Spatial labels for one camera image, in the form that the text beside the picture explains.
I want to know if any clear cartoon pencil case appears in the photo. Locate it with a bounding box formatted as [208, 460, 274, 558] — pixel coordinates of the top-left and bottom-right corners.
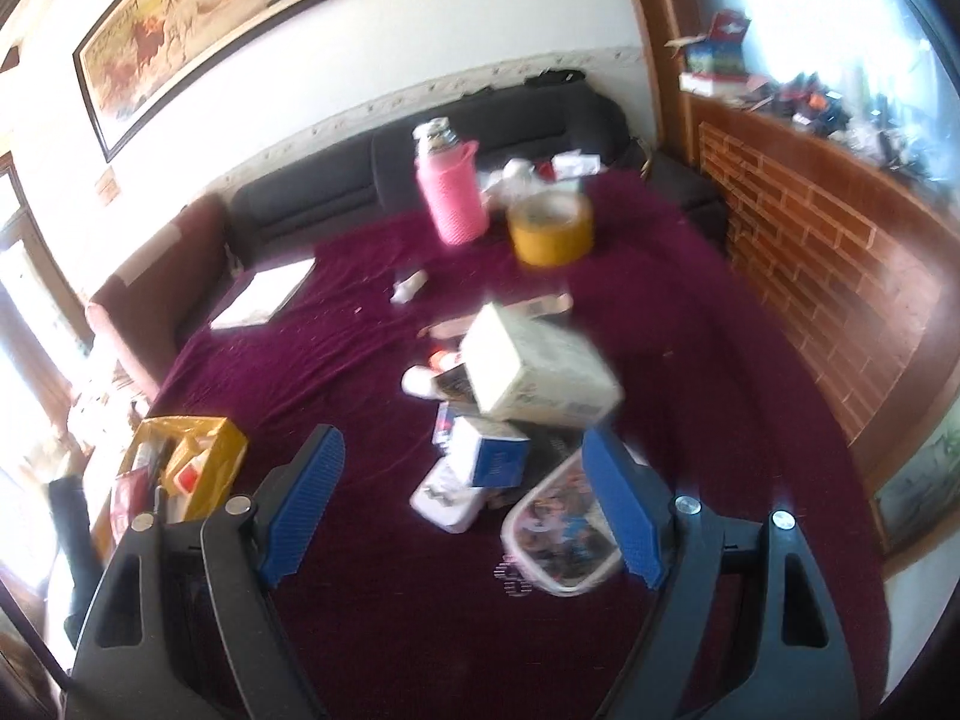
[501, 450, 623, 598]

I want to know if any white case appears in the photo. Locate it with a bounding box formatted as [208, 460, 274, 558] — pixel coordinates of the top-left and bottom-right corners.
[409, 457, 490, 535]

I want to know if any blue white small box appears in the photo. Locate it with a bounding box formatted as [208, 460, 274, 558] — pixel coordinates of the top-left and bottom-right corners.
[446, 416, 530, 489]

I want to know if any white medicine box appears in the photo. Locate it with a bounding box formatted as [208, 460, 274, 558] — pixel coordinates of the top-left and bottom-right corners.
[460, 302, 623, 429]

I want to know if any yellow storage box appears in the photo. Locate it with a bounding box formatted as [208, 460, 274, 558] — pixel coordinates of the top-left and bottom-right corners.
[91, 416, 247, 562]

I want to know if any maroon armchair sofa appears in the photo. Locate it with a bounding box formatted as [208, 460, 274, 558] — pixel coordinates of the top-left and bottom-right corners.
[85, 193, 228, 400]

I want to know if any white paper booklet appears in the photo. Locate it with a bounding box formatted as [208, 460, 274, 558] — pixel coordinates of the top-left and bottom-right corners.
[210, 259, 316, 330]

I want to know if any maroon velvet table cloth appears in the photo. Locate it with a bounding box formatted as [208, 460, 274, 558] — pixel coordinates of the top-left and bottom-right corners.
[153, 171, 890, 718]

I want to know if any small white bottle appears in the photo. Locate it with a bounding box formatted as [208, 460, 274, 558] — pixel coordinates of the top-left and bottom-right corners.
[391, 270, 428, 305]

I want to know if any yellow tape roll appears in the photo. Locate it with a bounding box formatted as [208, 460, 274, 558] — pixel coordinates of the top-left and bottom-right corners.
[506, 190, 594, 268]

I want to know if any pink sleeved water bottle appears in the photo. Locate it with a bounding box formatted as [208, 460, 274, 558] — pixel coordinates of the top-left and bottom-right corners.
[413, 117, 490, 245]

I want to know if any black sofa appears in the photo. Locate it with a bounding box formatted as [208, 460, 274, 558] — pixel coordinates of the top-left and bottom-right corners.
[227, 78, 729, 257]

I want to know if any colourful box on ledge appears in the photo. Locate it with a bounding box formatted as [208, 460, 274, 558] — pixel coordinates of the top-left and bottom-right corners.
[665, 10, 750, 98]

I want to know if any framed horse painting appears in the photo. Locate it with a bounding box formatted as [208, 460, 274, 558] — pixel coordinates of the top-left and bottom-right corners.
[73, 0, 325, 161]

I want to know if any brick pattern wall panel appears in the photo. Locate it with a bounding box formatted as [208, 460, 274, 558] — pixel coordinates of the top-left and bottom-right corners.
[688, 98, 958, 475]

